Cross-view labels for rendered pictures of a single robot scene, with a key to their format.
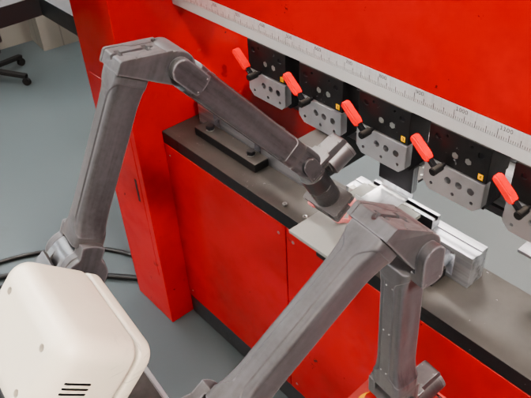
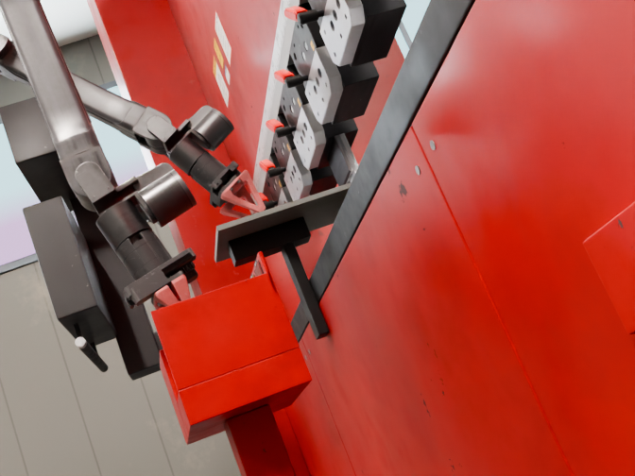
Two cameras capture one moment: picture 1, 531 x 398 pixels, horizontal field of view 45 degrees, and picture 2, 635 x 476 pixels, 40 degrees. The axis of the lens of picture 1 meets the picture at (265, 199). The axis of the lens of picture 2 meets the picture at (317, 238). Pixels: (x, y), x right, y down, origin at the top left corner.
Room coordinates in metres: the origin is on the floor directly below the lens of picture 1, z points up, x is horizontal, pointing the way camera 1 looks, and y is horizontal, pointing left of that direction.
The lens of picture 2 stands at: (-0.21, -0.89, 0.53)
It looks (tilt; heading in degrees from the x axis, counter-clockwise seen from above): 15 degrees up; 25
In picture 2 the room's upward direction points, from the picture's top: 22 degrees counter-clockwise
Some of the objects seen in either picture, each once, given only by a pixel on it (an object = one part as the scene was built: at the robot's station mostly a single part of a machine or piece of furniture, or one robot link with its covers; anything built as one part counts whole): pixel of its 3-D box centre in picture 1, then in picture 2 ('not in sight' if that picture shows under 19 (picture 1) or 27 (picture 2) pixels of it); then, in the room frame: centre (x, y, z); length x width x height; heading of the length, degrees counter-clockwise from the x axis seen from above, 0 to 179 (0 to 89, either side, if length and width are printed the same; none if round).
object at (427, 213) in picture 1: (402, 203); not in sight; (1.23, -0.34, 0.99); 0.20 x 0.03 x 0.03; 39
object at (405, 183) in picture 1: (397, 174); (344, 167); (1.25, -0.32, 1.06); 0.10 x 0.02 x 0.10; 39
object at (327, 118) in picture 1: (331, 95); (304, 157); (1.42, -0.18, 1.19); 0.15 x 0.09 x 0.17; 39
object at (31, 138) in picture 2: not in sight; (92, 243); (1.92, 0.85, 1.52); 0.51 x 0.25 x 0.85; 36
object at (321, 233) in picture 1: (355, 223); (283, 223); (1.16, -0.21, 1.00); 0.26 x 0.18 x 0.01; 129
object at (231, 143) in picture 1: (230, 145); not in sight; (1.68, 0.10, 0.89); 0.30 x 0.05 x 0.03; 39
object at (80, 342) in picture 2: not in sight; (90, 348); (1.87, 0.95, 1.20); 0.45 x 0.03 x 0.08; 36
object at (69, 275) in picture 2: not in sight; (73, 277); (1.83, 0.89, 1.42); 0.45 x 0.12 x 0.36; 36
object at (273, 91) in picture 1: (277, 69); (294, 192); (1.58, -0.05, 1.19); 0.15 x 0.09 x 0.17; 39
